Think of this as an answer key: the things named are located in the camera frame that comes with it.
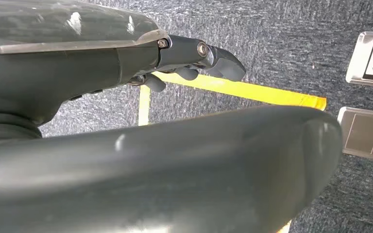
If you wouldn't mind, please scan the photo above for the short yellow floor tape strip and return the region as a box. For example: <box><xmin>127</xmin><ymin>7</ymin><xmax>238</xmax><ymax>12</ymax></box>
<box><xmin>276</xmin><ymin>220</ymin><xmax>293</xmax><ymax>233</ymax></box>
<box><xmin>137</xmin><ymin>84</ymin><xmax>152</xmax><ymax>127</ymax></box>

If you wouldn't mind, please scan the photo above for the long yellow floor tape strip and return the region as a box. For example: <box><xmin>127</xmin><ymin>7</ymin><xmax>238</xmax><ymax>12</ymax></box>
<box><xmin>153</xmin><ymin>71</ymin><xmax>327</xmax><ymax>112</ymax></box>

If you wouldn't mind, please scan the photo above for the ribbed grey left arm sleeve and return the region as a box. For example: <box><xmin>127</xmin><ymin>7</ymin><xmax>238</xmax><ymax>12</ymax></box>
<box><xmin>0</xmin><ymin>111</ymin><xmax>43</xmax><ymax>146</ymax></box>

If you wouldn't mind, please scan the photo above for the steel floor socket with outlet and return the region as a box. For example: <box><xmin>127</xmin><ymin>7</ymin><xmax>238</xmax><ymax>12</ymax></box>
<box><xmin>345</xmin><ymin>31</ymin><xmax>373</xmax><ymax>89</ymax></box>

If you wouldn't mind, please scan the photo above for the steel floor socket closed lid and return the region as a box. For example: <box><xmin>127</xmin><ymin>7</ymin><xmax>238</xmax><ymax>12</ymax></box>
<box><xmin>337</xmin><ymin>106</ymin><xmax>373</xmax><ymax>162</ymax></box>

